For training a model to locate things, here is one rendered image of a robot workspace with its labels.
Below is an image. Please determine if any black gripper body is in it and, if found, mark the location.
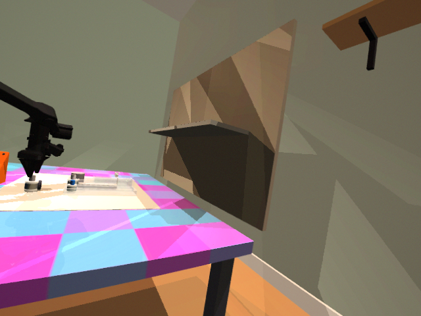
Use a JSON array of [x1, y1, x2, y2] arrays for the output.
[[18, 134, 51, 161]]

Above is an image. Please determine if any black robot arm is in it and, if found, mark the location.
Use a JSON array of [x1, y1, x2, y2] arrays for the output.
[[0, 82, 73, 157]]

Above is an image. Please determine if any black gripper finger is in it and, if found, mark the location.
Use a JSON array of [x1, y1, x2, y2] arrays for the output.
[[34, 157, 50, 173], [18, 158, 42, 178]]

